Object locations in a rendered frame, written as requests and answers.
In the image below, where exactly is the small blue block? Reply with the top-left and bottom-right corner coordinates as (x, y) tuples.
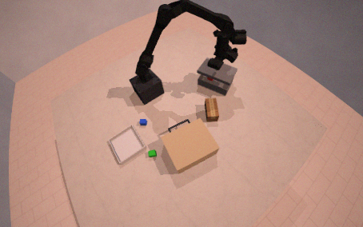
(139, 119), (147, 125)

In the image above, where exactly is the small green block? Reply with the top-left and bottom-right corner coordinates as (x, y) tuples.
(148, 149), (157, 157)

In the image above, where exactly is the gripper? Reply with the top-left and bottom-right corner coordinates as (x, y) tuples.
(207, 43), (232, 70)

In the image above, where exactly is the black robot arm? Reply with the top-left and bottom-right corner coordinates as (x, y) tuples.
(135, 0), (247, 84)

